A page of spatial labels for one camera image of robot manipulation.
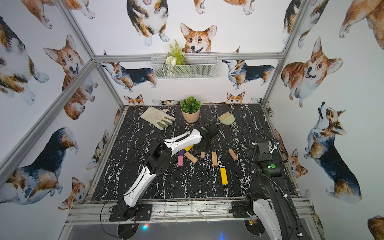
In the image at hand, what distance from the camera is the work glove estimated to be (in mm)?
1114

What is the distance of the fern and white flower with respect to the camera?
32.0 inches

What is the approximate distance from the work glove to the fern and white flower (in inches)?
14.4
